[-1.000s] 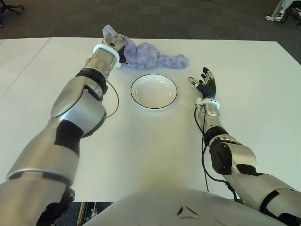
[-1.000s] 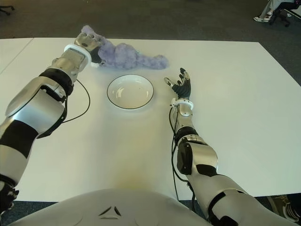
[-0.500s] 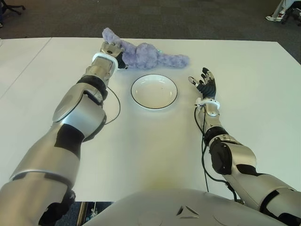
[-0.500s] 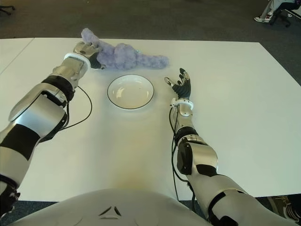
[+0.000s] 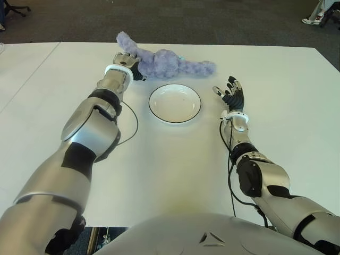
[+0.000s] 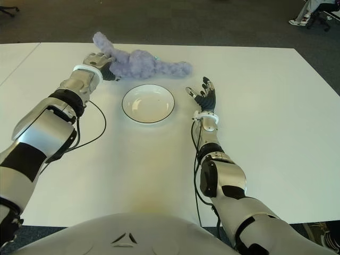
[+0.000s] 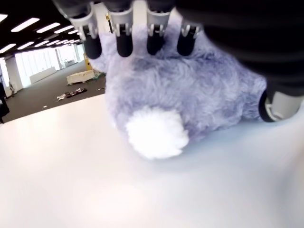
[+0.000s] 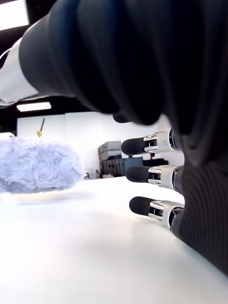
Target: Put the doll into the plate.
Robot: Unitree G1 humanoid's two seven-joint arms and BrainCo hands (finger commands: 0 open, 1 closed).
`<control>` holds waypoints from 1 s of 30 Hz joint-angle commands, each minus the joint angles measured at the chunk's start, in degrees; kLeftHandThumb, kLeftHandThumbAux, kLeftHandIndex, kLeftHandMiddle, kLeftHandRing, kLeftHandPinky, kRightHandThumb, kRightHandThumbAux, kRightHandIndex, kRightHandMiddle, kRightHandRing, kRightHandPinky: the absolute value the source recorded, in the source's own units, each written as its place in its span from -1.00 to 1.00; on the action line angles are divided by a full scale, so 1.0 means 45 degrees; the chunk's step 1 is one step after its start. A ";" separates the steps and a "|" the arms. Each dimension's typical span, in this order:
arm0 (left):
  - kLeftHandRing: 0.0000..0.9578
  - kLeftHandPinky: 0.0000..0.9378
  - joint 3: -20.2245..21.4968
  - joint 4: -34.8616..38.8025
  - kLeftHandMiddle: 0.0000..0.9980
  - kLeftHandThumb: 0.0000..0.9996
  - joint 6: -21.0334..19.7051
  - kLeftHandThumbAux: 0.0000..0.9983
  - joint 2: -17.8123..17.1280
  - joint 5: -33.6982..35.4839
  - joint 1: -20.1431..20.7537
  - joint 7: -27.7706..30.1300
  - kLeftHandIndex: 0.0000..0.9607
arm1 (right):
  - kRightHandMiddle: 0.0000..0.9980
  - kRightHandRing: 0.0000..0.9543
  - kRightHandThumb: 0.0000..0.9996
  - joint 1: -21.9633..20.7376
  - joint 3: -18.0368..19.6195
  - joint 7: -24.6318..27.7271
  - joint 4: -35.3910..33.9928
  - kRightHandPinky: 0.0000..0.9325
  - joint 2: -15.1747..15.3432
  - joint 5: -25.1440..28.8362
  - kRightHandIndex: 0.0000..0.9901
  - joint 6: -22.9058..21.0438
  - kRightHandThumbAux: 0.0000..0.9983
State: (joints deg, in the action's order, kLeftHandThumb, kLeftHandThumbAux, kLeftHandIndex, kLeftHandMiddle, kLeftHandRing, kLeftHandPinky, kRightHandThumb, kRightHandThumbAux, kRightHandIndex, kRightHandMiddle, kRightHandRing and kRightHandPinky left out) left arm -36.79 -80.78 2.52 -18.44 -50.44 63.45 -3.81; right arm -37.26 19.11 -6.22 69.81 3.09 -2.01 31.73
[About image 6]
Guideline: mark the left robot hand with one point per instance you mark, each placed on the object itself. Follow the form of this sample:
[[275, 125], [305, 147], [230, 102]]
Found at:
[[94, 60]]

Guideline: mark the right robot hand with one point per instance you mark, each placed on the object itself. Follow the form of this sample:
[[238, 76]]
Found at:
[[208, 100]]

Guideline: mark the white plate with black rim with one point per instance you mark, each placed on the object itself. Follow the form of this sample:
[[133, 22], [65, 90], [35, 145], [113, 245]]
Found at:
[[148, 105]]

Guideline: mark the silver robot torso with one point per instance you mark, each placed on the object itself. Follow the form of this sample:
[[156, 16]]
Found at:
[[127, 231]]

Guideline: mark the purple plush bunny doll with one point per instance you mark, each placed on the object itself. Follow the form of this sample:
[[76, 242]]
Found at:
[[143, 63]]

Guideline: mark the dark patterned sneaker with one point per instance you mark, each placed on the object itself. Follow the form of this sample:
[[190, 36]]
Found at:
[[321, 233]]

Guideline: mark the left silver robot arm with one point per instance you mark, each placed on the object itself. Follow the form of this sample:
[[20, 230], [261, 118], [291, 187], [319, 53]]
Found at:
[[47, 127]]

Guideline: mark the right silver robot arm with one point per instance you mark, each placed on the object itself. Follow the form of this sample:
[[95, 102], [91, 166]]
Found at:
[[231, 175]]

